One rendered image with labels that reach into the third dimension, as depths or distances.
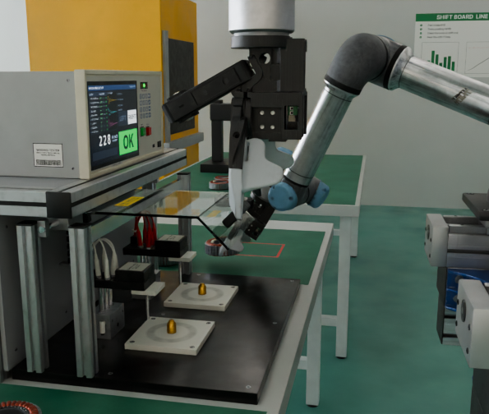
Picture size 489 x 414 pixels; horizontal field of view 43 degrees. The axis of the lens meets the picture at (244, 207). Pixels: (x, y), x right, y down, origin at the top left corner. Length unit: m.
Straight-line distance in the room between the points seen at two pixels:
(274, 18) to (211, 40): 6.02
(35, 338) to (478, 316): 0.76
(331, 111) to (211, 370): 0.69
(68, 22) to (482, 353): 4.60
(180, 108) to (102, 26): 4.37
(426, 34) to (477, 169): 1.43
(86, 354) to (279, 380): 0.36
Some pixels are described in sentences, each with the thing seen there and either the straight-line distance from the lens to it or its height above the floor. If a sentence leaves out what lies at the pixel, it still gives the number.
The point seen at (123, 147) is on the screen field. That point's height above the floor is 1.16.
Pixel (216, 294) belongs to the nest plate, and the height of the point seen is 0.78.
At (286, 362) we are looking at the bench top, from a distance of 1.29.
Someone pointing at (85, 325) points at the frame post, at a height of 0.87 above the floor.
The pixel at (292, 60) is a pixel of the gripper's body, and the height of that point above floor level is 1.33.
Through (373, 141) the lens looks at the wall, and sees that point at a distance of 6.53.
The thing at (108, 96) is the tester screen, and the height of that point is 1.27.
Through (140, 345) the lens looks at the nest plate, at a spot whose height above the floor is 0.78.
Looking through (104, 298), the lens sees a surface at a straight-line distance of 1.37.
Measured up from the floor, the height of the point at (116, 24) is 1.70.
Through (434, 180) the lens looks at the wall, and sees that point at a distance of 6.61.
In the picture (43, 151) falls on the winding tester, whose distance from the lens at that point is 1.27.
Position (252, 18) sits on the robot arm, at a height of 1.37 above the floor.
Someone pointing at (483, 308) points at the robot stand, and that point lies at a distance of 0.94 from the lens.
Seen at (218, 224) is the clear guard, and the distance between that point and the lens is 1.15.
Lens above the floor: 1.31
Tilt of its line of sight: 12 degrees down
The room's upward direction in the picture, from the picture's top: straight up
